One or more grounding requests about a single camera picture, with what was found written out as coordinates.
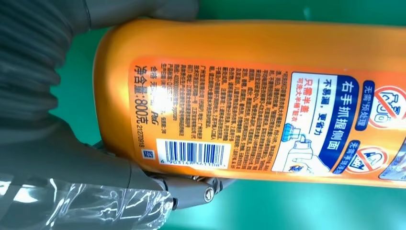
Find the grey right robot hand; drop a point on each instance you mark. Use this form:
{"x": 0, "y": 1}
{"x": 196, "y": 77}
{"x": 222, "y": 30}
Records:
{"x": 63, "y": 158}

